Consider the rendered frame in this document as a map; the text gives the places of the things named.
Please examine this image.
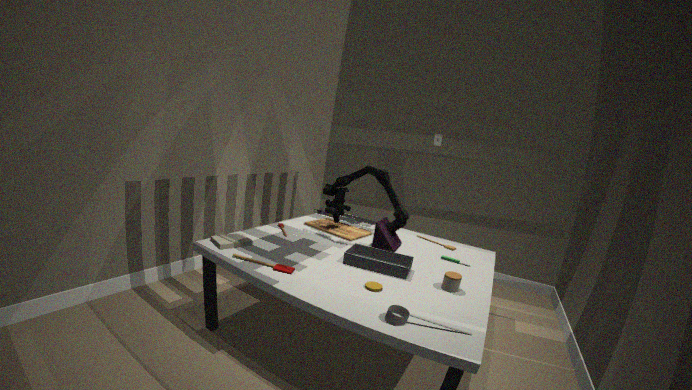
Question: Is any yellow flat disc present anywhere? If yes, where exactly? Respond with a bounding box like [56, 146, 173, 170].
[365, 281, 382, 292]

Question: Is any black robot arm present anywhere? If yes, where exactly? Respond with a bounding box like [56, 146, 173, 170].
[323, 166, 410, 235]

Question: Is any tan wooden spoon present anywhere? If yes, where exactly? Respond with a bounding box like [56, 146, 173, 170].
[417, 235, 456, 251]

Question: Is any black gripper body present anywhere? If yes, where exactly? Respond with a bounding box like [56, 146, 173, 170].
[325, 198, 351, 214]

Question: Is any red spatula with wooden handle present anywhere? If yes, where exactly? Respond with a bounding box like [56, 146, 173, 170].
[233, 253, 295, 274]

